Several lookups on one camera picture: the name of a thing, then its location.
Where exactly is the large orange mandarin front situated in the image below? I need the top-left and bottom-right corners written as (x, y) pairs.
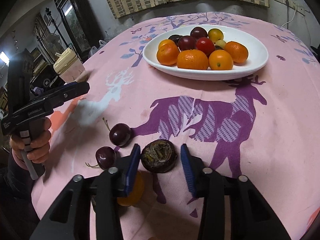
top-left (177, 49), bottom-right (209, 70)

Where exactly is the dark red plum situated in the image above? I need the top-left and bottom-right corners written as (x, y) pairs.
top-left (178, 35), bottom-right (196, 51)
top-left (190, 27), bottom-right (208, 40)

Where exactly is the standing fan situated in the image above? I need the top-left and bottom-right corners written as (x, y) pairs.
top-left (45, 33), bottom-right (63, 59)

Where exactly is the orange mandarin left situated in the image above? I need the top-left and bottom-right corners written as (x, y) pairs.
top-left (156, 44), bottom-right (180, 66)

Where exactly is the dark framed mirror cabinet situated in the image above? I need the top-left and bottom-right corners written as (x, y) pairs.
top-left (54, 0), bottom-right (103, 61)

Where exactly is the pink printed tablecloth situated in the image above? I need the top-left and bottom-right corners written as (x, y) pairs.
top-left (32, 12), bottom-right (319, 239)

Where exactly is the white oval plate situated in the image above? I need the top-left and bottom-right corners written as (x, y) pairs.
top-left (143, 24), bottom-right (268, 81)

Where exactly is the dark passion fruit half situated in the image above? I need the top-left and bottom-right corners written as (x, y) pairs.
top-left (140, 139), bottom-right (178, 173)

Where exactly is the orange mandarin right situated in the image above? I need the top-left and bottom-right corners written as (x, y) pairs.
top-left (225, 41), bottom-right (249, 64)

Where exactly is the cream lidded plastic jar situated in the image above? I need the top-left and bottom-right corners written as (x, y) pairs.
top-left (53, 48), bottom-right (85, 83)

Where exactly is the orange fruit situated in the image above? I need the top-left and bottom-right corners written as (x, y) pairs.
top-left (117, 171), bottom-right (144, 207)

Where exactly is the dark cherry with stem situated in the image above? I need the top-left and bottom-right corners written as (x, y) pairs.
top-left (103, 118), bottom-right (132, 147)

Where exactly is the dark passion fruit on plate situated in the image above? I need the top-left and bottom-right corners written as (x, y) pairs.
top-left (168, 34), bottom-right (182, 46)

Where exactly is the small orange behind left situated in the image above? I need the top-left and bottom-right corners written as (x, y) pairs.
top-left (158, 39), bottom-right (175, 49)

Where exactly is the small pale longan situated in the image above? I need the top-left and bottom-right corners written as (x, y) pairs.
top-left (215, 40), bottom-right (227, 50)

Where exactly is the yellow green small fruit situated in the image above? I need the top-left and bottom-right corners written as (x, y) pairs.
top-left (208, 28), bottom-right (224, 43)

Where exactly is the person's left hand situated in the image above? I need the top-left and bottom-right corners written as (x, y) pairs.
top-left (10, 118), bottom-right (52, 170)

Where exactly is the red tomato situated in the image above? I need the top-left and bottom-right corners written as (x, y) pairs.
top-left (196, 37), bottom-right (215, 57)

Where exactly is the round orange kumquat front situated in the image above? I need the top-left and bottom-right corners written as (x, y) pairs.
top-left (208, 50), bottom-right (233, 70)

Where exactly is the wall power strip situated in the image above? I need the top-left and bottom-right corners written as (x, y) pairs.
top-left (275, 0), bottom-right (306, 16)

